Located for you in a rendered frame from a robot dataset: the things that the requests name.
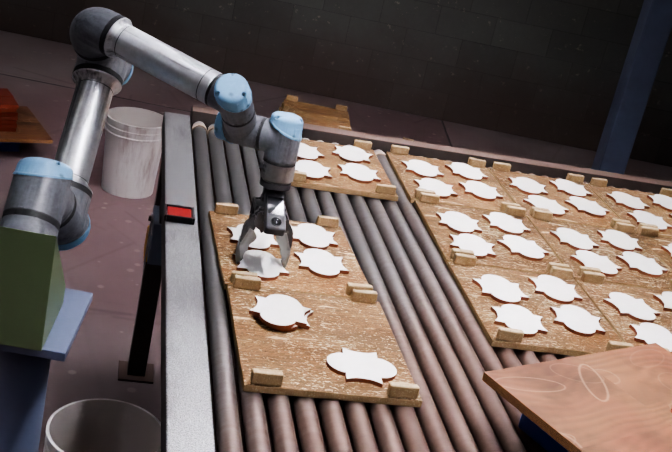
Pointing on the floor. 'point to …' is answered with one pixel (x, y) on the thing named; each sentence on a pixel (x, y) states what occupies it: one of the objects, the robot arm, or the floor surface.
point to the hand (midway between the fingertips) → (261, 264)
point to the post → (638, 70)
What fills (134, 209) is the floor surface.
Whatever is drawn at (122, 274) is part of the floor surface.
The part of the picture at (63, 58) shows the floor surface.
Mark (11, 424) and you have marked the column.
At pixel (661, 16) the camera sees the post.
